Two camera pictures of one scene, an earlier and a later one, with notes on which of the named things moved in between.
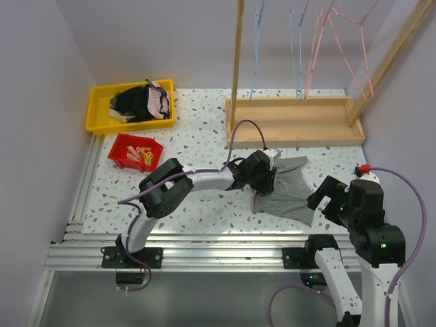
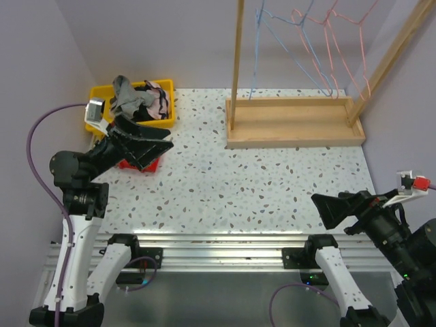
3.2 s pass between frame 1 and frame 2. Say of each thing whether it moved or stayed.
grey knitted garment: moved
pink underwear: stayed
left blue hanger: stayed
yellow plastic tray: stayed
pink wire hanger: moved
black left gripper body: moved
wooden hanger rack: stayed
